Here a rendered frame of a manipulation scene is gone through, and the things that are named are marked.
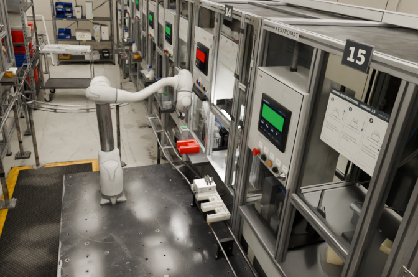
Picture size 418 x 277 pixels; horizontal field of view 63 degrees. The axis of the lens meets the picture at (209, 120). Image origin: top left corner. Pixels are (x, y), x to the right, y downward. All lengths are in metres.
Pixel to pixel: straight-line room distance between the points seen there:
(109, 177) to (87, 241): 0.44
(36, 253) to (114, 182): 1.10
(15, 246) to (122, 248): 1.39
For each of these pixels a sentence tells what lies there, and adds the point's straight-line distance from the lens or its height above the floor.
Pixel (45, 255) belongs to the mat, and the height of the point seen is 0.01.
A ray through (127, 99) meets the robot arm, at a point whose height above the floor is 1.43.
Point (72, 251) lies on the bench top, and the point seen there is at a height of 0.68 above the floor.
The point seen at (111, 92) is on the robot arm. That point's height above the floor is 1.48.
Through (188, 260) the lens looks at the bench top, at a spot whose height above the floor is 0.68.
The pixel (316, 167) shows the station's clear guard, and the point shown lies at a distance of 1.46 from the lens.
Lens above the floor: 2.22
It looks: 24 degrees down
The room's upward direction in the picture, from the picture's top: 5 degrees clockwise
